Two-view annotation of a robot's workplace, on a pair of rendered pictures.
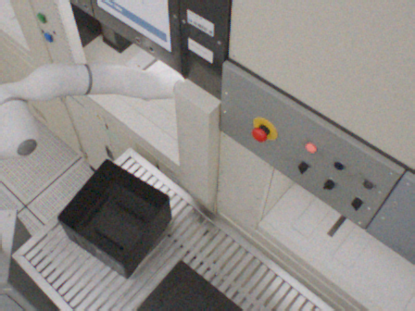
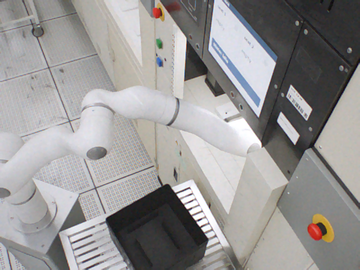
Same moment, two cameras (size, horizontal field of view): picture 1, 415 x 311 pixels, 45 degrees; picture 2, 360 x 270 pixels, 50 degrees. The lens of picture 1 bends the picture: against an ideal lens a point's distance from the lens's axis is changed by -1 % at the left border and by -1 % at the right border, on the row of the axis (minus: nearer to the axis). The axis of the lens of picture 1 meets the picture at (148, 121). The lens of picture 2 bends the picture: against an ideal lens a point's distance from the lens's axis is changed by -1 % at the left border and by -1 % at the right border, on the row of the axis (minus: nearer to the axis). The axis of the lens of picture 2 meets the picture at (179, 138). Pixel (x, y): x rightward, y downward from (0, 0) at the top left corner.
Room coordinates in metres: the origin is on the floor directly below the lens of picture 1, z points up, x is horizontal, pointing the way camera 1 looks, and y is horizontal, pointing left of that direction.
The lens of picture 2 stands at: (0.21, -0.01, 2.25)
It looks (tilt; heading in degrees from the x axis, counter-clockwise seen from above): 54 degrees down; 11
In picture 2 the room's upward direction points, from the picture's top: 3 degrees clockwise
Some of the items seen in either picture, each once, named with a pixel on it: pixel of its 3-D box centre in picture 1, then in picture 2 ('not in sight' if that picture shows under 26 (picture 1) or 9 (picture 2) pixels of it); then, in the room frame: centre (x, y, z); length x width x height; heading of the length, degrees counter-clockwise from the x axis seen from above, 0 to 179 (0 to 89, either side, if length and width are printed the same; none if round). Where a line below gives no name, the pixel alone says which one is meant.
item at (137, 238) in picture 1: (117, 217); (156, 237); (0.73, 0.16, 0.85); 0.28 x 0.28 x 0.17; 47
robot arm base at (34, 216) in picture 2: not in sight; (26, 201); (0.74, 0.69, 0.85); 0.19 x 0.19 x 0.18
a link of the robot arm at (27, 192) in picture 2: not in sight; (10, 166); (0.77, 0.70, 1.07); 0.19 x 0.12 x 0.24; 20
